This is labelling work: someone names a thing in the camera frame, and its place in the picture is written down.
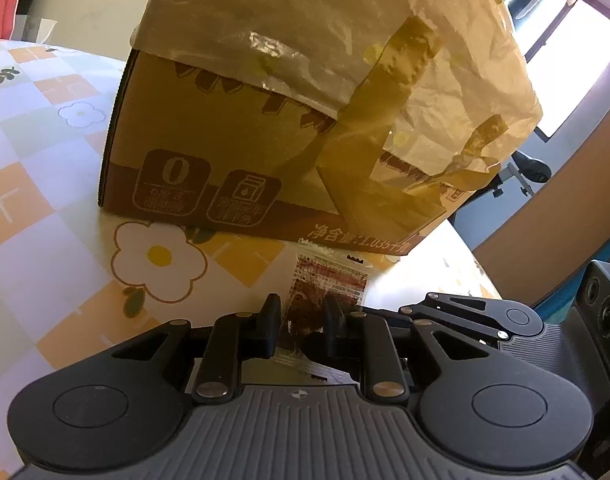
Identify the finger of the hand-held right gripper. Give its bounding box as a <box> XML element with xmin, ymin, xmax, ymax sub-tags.
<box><xmin>397</xmin><ymin>293</ymin><xmax>509</xmax><ymax>342</ymax></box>

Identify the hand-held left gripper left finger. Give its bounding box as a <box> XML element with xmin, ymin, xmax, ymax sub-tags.
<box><xmin>112</xmin><ymin>293</ymin><xmax>282</xmax><ymax>406</ymax></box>

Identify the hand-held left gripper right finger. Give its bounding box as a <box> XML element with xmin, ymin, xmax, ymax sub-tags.
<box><xmin>324</xmin><ymin>295</ymin><xmax>490</xmax><ymax>404</ymax></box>

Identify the clear packet with brown snack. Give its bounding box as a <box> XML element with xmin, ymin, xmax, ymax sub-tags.
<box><xmin>277</xmin><ymin>247</ymin><xmax>374</xmax><ymax>387</ymax></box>

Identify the brown cardboard box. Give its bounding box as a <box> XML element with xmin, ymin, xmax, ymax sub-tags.
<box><xmin>98</xmin><ymin>0</ymin><xmax>543</xmax><ymax>259</ymax></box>

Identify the translucent yellowish plastic bag liner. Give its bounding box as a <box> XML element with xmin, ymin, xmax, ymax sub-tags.
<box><xmin>130</xmin><ymin>0</ymin><xmax>544</xmax><ymax>256</ymax></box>

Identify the black exercise bike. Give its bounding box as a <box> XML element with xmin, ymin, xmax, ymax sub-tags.
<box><xmin>491</xmin><ymin>151</ymin><xmax>554</xmax><ymax>199</ymax></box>

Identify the small white container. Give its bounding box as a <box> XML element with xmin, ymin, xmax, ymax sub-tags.
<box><xmin>21</xmin><ymin>14</ymin><xmax>57</xmax><ymax>45</ymax></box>

